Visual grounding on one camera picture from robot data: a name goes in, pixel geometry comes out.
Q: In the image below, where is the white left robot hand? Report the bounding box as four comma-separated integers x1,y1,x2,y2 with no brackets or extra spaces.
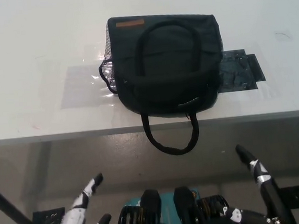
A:
47,172,113,224

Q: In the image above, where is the robot legs and base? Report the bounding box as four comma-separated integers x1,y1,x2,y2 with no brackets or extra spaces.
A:
111,181,244,224

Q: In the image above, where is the black leg foot plate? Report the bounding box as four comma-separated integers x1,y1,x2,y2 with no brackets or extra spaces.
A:
278,184,299,206
31,206,68,224

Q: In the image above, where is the black table leg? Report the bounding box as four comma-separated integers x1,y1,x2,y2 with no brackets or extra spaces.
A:
0,176,35,224

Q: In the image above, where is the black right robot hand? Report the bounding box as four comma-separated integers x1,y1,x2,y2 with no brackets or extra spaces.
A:
214,140,297,224

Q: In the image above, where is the black soft travel bag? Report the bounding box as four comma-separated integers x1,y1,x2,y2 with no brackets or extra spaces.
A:
94,7,234,162

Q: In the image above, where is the dark tape patch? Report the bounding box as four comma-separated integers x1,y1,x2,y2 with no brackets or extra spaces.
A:
213,45,268,95

